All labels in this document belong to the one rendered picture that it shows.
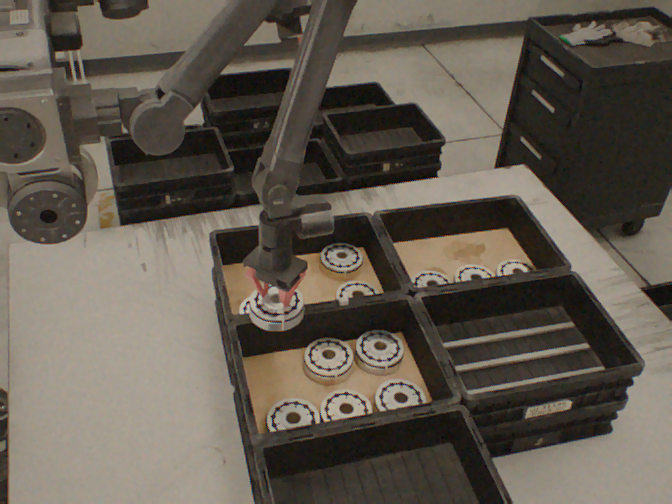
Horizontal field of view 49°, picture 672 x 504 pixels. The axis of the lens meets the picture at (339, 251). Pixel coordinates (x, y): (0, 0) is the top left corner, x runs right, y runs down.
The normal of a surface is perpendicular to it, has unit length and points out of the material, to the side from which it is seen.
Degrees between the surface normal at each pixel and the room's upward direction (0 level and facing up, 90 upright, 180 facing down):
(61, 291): 0
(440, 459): 0
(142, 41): 90
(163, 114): 77
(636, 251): 0
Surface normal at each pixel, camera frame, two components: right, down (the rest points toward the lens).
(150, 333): 0.06, -0.76
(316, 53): 0.28, 0.43
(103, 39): 0.33, 0.62
